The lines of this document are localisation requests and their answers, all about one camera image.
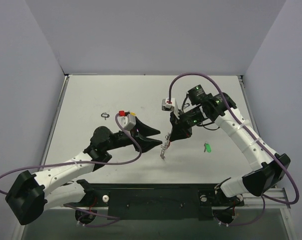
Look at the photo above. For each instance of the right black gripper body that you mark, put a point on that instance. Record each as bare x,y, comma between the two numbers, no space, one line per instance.
179,123

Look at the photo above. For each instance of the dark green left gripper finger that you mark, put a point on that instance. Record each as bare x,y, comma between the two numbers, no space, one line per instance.
147,144
144,129

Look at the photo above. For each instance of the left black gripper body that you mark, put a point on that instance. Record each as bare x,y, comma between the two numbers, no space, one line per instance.
135,135

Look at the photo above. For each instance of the red-handled metal keyring holder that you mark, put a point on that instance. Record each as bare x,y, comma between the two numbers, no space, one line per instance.
165,146

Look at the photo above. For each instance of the key with green tag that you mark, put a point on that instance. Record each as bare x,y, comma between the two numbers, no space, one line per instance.
207,147

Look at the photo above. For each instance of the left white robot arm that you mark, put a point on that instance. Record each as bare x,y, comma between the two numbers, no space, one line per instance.
33,193

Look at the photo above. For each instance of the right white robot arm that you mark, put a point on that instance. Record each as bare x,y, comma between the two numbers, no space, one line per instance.
267,166

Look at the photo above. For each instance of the key with large black tag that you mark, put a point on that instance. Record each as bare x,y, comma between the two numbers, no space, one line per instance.
105,115

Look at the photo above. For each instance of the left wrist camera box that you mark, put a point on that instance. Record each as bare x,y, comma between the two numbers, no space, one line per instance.
127,120

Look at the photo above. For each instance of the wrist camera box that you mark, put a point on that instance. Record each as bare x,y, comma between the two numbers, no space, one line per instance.
127,120
171,106

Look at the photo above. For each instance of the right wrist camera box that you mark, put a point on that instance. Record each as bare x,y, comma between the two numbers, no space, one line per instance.
171,106

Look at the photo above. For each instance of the aluminium frame rail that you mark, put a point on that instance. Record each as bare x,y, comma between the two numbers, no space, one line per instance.
274,195

